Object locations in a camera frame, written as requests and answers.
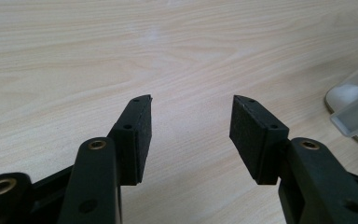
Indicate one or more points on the clear jar with grey lid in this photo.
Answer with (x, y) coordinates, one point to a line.
(357, 109)

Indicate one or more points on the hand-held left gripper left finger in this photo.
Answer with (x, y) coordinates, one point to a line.
(132, 140)

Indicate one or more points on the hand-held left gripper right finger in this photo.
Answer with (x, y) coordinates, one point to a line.
(251, 137)

